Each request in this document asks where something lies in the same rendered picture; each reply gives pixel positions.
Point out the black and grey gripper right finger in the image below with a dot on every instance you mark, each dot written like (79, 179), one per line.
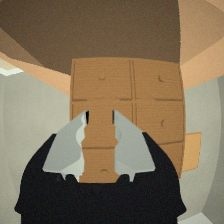
(139, 156)

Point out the brown chest of drawers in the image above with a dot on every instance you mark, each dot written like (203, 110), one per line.
(132, 100)

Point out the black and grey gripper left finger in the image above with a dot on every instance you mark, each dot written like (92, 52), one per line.
(60, 155)

